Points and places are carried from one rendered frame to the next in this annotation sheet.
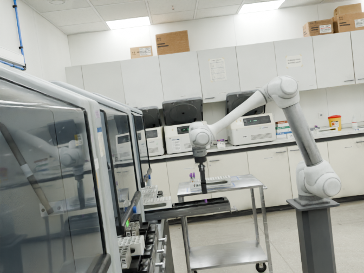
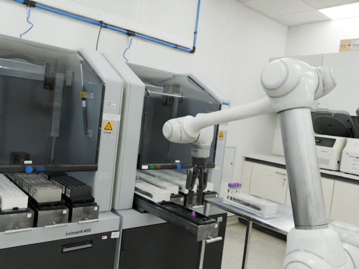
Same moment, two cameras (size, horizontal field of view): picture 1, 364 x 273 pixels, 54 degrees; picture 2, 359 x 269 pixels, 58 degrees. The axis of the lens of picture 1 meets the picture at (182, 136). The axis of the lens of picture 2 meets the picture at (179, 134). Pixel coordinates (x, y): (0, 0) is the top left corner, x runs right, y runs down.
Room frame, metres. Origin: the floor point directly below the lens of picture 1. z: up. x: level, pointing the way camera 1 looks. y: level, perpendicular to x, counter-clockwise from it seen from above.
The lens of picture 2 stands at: (1.10, -1.24, 1.28)
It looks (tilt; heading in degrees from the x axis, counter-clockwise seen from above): 3 degrees down; 50
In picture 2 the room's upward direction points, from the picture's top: 6 degrees clockwise
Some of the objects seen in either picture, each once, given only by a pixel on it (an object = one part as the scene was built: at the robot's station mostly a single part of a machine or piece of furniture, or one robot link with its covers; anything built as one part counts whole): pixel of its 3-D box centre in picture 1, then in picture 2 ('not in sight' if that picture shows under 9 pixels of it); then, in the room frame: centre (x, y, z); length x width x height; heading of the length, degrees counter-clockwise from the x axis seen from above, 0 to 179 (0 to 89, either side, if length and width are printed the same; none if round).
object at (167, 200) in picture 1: (147, 206); (147, 191); (2.17, 0.26, 0.83); 0.30 x 0.10 x 0.06; 91
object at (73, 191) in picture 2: (138, 222); (79, 192); (1.77, 0.27, 0.85); 0.12 x 0.02 x 0.06; 1
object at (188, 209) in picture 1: (177, 210); (165, 210); (2.17, 0.08, 0.78); 0.73 x 0.14 x 0.09; 91
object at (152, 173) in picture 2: not in sight; (148, 174); (2.47, 0.69, 0.83); 0.30 x 0.10 x 0.06; 91
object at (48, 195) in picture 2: (135, 232); (48, 195); (1.62, 0.27, 0.85); 0.12 x 0.02 x 0.06; 1
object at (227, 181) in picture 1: (209, 183); (248, 203); (2.56, -0.16, 0.85); 0.30 x 0.10 x 0.06; 88
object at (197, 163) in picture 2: (201, 163); (198, 166); (2.20, -0.10, 1.05); 0.08 x 0.07 x 0.09; 1
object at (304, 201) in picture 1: (309, 196); not in sight; (2.30, -0.78, 0.73); 0.22 x 0.18 x 0.06; 1
